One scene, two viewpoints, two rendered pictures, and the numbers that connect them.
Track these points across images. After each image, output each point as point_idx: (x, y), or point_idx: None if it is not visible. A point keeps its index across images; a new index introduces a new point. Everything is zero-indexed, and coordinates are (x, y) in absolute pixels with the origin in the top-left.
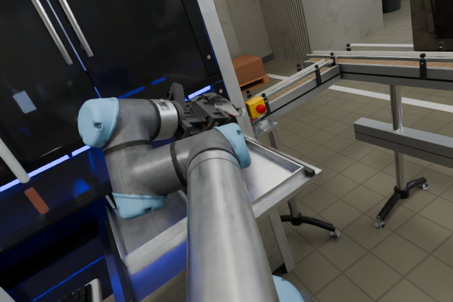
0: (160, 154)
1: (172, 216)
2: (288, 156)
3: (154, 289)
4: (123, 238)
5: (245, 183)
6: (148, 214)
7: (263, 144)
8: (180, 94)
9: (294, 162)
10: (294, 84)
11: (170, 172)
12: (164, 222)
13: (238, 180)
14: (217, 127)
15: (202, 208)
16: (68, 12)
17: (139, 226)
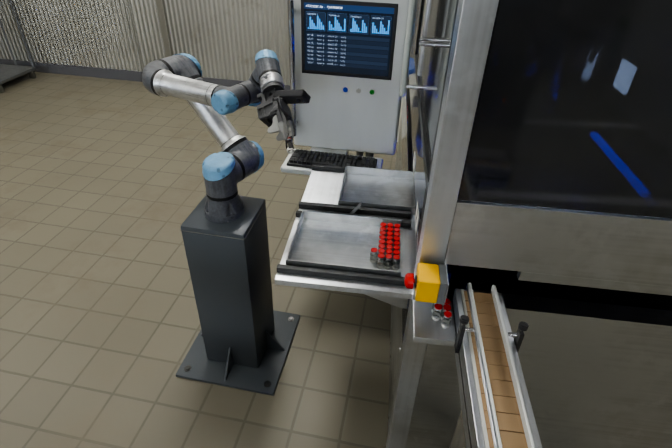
0: (241, 82)
1: (363, 199)
2: (327, 283)
3: (311, 176)
4: (376, 177)
5: (338, 240)
6: (386, 192)
7: (380, 289)
8: (287, 93)
9: (299, 260)
10: (508, 443)
11: None
12: (363, 194)
13: (197, 90)
14: (225, 90)
15: (195, 79)
16: (416, 9)
17: (379, 185)
